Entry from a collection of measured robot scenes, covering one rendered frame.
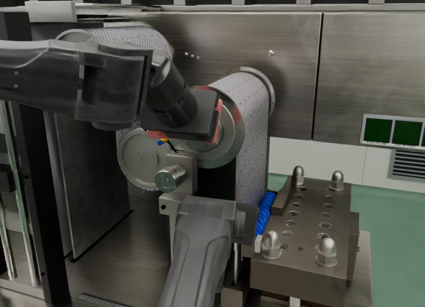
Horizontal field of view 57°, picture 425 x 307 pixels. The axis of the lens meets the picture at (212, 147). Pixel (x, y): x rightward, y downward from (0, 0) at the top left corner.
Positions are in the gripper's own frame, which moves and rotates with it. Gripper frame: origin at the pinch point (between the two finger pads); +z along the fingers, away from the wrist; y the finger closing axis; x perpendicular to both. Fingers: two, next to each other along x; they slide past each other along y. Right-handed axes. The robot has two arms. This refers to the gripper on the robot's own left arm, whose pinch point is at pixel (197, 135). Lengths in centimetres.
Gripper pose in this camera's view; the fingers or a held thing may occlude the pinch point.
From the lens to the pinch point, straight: 61.8
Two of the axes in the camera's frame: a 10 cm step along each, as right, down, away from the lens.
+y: 9.4, 1.0, -3.1
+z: 2.6, 3.7, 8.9
